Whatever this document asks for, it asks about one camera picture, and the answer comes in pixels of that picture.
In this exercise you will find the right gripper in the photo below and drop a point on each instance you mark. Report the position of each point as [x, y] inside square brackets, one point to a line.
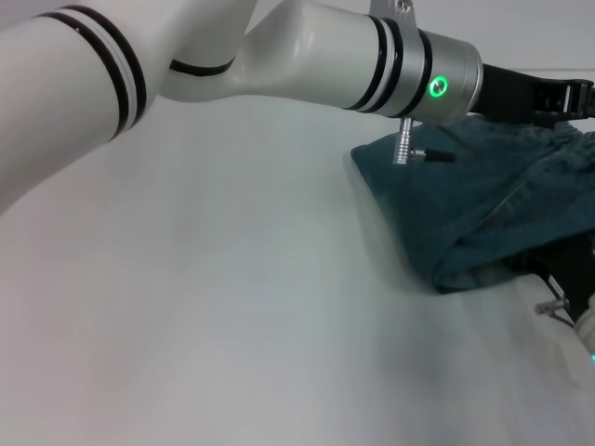
[569, 279]

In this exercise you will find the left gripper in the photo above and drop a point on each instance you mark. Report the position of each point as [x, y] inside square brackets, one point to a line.
[511, 95]

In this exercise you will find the blue denim shorts cartoon print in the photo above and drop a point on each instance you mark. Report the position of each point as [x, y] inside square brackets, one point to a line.
[441, 209]

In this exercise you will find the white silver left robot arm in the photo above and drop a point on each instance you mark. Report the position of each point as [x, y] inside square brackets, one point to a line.
[279, 56]

